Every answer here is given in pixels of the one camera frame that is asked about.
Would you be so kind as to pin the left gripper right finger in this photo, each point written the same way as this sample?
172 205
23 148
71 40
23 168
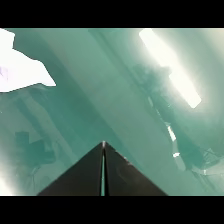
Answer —
128 178

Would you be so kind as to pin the white T-shirt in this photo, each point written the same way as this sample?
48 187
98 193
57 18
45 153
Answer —
20 70

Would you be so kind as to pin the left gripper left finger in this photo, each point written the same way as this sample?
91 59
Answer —
85 176

